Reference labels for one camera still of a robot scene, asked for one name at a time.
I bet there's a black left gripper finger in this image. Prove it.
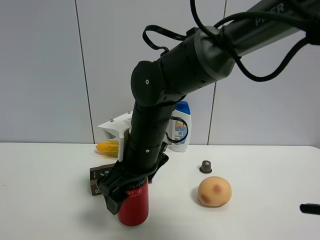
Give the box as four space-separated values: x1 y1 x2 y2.
99 186 129 215

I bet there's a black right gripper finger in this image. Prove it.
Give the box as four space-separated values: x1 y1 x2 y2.
147 172 156 184

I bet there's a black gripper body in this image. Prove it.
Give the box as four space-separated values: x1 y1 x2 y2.
96 139 170 195

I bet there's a red soda can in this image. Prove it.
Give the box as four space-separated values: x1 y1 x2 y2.
117 176 149 227

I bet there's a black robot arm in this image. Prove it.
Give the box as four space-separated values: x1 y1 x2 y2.
97 0 320 215

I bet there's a black object at right edge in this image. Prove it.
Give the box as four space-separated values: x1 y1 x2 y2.
299 203 320 215

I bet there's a brown coffee capsule box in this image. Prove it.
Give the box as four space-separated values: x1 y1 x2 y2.
89 162 155 196

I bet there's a toy corn cob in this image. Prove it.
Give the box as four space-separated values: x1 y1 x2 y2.
95 140 119 158

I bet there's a white blue shampoo bottle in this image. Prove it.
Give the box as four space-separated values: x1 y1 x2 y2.
167 101 192 153

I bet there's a brown coffee capsule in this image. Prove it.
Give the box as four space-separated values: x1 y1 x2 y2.
199 160 212 174

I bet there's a toy peach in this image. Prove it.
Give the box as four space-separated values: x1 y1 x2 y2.
197 176 232 208

